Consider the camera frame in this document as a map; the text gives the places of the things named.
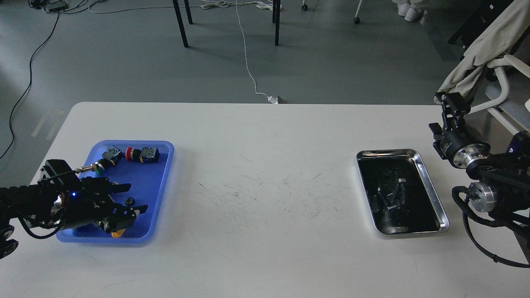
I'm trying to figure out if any yellow push button switch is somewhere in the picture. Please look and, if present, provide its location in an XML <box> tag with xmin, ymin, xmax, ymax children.
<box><xmin>111</xmin><ymin>229</ymin><xmax>126</xmax><ymax>239</ymax></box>

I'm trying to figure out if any white floor cable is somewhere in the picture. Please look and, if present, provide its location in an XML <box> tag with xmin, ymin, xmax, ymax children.
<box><xmin>201</xmin><ymin>0</ymin><xmax>283</xmax><ymax>100</ymax></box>

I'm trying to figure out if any black table leg right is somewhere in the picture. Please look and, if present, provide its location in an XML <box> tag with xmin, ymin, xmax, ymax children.
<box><xmin>272</xmin><ymin>0</ymin><xmax>281</xmax><ymax>46</ymax></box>

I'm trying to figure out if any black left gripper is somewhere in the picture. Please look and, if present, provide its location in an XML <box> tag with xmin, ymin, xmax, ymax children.
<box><xmin>39</xmin><ymin>160</ymin><xmax>148</xmax><ymax>233</ymax></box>

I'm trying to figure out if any person white shoe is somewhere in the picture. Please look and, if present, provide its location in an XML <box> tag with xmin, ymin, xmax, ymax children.
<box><xmin>392</xmin><ymin>0</ymin><xmax>431</xmax><ymax>22</ymax></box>

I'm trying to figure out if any black table leg left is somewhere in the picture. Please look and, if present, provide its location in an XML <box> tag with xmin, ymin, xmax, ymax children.
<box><xmin>172</xmin><ymin>0</ymin><xmax>193</xmax><ymax>48</ymax></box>

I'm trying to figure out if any white power adapter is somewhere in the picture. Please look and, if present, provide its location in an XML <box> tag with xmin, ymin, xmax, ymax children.
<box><xmin>267</xmin><ymin>96</ymin><xmax>287</xmax><ymax>104</ymax></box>

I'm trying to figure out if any silver metal tray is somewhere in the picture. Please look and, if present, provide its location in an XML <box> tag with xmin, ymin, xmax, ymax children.
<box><xmin>356</xmin><ymin>149</ymin><xmax>450</xmax><ymax>239</ymax></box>

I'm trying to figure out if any black table leg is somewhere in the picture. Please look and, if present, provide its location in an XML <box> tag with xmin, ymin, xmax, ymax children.
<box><xmin>172</xmin><ymin>0</ymin><xmax>193</xmax><ymax>48</ymax></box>
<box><xmin>272</xmin><ymin>0</ymin><xmax>281</xmax><ymax>46</ymax></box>

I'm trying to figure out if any green push button switch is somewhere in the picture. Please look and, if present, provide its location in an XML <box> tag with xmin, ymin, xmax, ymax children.
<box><xmin>91</xmin><ymin>146</ymin><xmax>124</xmax><ymax>174</ymax></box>

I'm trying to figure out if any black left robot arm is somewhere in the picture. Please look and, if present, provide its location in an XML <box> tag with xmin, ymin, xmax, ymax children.
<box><xmin>0</xmin><ymin>160</ymin><xmax>148</xmax><ymax>258</ymax></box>

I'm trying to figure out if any red push button switch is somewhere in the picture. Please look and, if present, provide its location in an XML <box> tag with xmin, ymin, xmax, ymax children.
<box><xmin>124</xmin><ymin>147</ymin><xmax>160</xmax><ymax>163</ymax></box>

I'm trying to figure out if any black floor cable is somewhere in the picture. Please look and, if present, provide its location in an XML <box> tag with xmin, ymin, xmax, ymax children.
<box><xmin>0</xmin><ymin>0</ymin><xmax>100</xmax><ymax>160</ymax></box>

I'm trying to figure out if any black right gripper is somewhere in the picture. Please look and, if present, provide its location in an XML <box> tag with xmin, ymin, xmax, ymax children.
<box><xmin>429</xmin><ymin>92</ymin><xmax>491</xmax><ymax>168</ymax></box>

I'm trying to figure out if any blue plastic tray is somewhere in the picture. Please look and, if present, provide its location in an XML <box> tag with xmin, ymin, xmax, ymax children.
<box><xmin>56</xmin><ymin>140</ymin><xmax>174</xmax><ymax>245</ymax></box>

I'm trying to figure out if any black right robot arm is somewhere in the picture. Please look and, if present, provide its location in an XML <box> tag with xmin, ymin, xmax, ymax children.
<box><xmin>429</xmin><ymin>92</ymin><xmax>530</xmax><ymax>268</ymax></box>

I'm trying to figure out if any white chair with beige cloth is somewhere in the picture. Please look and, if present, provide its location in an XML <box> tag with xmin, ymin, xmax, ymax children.
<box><xmin>438</xmin><ymin>0</ymin><xmax>530</xmax><ymax>135</ymax></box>

